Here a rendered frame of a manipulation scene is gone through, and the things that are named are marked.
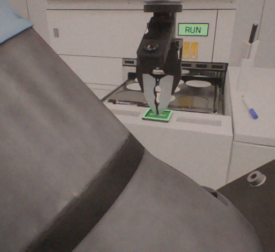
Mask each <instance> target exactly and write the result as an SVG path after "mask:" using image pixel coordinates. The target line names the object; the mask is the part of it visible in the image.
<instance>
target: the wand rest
mask: <svg viewBox="0 0 275 252"><path fill-rule="evenodd" d="M258 44H259V41H258V40H257V41H255V42H253V43H252V44H250V43H248V42H247V41H245V40H243V41H242V47H241V52H240V57H239V59H238V64H240V67H241V68H240V71H239V76H238V84H237V91H249V87H250V80H251V74H252V70H253V66H254V58H255V54H256V50H257V48H258ZM250 46H251V47H250ZM247 58H248V59H247Z"/></svg>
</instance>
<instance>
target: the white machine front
mask: <svg viewBox="0 0 275 252"><path fill-rule="evenodd" d="M180 4H181V5H183V10H182V12H177V20H176V31H175V38H183V42H192V41H198V42H199V44H198V55H197V60H190V55H191V43H190V54H189V59H182V62H188V63H194V62H198V63H210V64H216V63H220V64H226V65H225V70H218V71H224V72H225V76H224V82H223V90H222V94H221V95H219V99H223V92H224V87H225V78H226V71H227V69H228V64H229V56H230V47H231V42H232V38H233V29H234V21H235V15H236V8H237V0H184V2H183V3H180ZM143 5H146V3H144V2H143V0H45V7H46V16H47V25H48V28H49V37H50V45H51V48H52V49H53V50H54V51H55V52H56V53H57V54H58V55H59V56H60V58H61V59H62V60H63V61H64V62H66V63H67V65H68V66H69V67H70V68H71V69H72V70H73V71H74V72H75V73H76V74H77V76H78V77H80V79H81V80H82V81H83V82H84V83H85V84H86V85H87V86H88V87H89V88H93V89H105V90H113V89H115V88H117V87H118V86H119V85H121V84H122V66H135V65H125V64H122V60H123V59H133V60H136V58H137V56H136V51H137V49H138V46H139V44H140V43H141V40H142V37H143V35H144V32H145V30H146V28H147V26H148V24H149V21H150V18H151V17H153V12H143ZM180 24H208V27H207V35H189V34H187V35H179V25H180ZM182 69H194V68H182ZM198 70H208V71H214V69H198Z"/></svg>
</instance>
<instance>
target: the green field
mask: <svg viewBox="0 0 275 252"><path fill-rule="evenodd" d="M207 27H208V24H180V25H179V35H187V34H189V35H207Z"/></svg>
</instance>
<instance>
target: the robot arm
mask: <svg viewBox="0 0 275 252"><path fill-rule="evenodd" d="M143 2H144V3H146V5H143V12H153V17H151V18H150V21H149V24H148V26H147V28H146V30H145V32H144V35H143V37H142V40H141V43H140V44H139V46H138V49H137V51H136V56H137V58H136V78H137V81H138V83H139V86H140V88H141V90H142V93H143V94H144V97H145V99H146V101H147V102H148V104H149V106H150V108H151V110H152V111H153V112H154V113H155V114H156V115H161V113H162V112H164V110H165V109H166V108H167V105H168V103H169V101H170V100H171V99H172V97H173V94H174V92H175V89H176V87H177V86H178V85H179V83H180V80H181V77H182V66H181V64H182V51H183V38H175V31H176V20H177V12H182V10H183V5H181V4H180V3H183V2H184V0H143ZM33 26H34V24H33V23H32V22H31V21H30V20H29V19H28V18H23V17H22V16H21V15H20V14H19V13H18V12H17V11H16V10H15V9H14V8H13V7H12V6H11V5H10V4H9V3H8V2H7V1H6V0H0V252H265V250H264V247H263V245H262V242H261V240H260V237H259V235H258V234H257V232H256V230H255V229H254V227H253V226H252V225H251V223H250V222H249V220H248V219H246V218H245V217H244V216H243V214H242V213H241V212H240V211H239V210H238V209H237V208H236V207H235V206H234V205H233V203H232V202H231V201H229V200H228V199H227V198H226V197H225V196H223V195H222V194H221V193H219V192H217V191H215V190H214V189H211V188H209V187H206V186H203V185H200V184H198V183H197V182H195V181H194V180H193V179H191V178H189V177H188V176H187V175H185V174H184V173H182V172H181V171H179V170H177V169H175V168H173V167H172V166H171V165H168V164H167V163H165V162H163V161H161V160H160V159H158V158H156V157H154V156H153V155H152V154H151V153H150V152H149V151H148V150H146V148H145V147H144V146H143V145H142V143H141V142H139V141H138V140H137V139H136V137H135V136H134V135H133V134H132V133H131V132H130V131H129V129H128V128H127V127H126V126H125V125H123V124H122V123H121V121H120V120H119V119H118V118H117V117H116V116H115V115H114V114H113V113H112V111H111V110H110V109H109V108H107V106H106V105H105V104H104V103H103V102H102V101H101V100H100V99H99V98H98V97H97V96H96V95H95V93H94V92H93V91H92V90H91V89H90V88H89V87H88V86H87V85H86V84H85V83H84V82H83V81H82V80H81V79H80V77H78V76H77V74H76V73H75V72H74V71H73V70H72V69H71V68H70V67H69V66H68V65H67V63H66V62H64V61H63V60H62V59H61V58H60V56H59V55H58V54H57V53H56V52H55V51H54V50H53V49H52V48H51V46H50V45H49V44H48V43H47V42H45V41H44V39H43V38H42V36H40V35H39V34H38V33H37V32H36V30H34V28H33ZM178 51H179V54H178ZM153 70H162V71H164V73H165V74H166V73H167V72H168V71H169V72H168V74H166V75H164V77H162V78H161V79H160V88H161V94H160V96H159V101H160V103H159V105H158V104H157V100H156V98H157V93H156V86H157V77H156V75H154V74H153Z"/></svg>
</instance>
